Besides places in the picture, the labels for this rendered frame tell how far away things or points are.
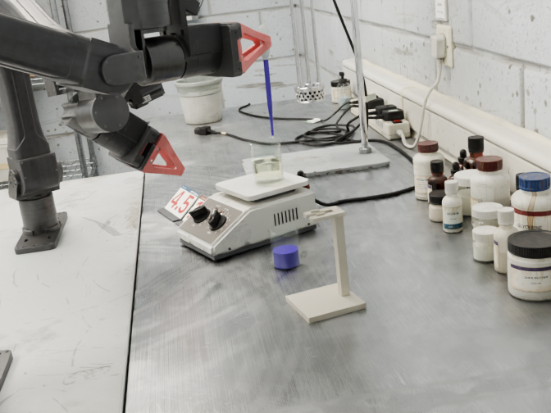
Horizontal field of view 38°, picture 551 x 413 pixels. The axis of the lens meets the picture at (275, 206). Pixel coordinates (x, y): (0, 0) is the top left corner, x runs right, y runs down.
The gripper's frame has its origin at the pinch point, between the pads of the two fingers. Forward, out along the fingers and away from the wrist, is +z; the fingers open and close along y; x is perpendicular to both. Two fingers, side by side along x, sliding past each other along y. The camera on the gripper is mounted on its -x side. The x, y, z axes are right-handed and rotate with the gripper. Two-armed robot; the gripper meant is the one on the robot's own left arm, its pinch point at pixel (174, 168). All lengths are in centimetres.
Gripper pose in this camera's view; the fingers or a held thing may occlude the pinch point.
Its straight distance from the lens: 129.7
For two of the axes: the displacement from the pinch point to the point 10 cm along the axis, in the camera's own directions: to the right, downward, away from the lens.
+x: -4.7, 8.8, -0.9
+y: -5.3, -2.0, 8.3
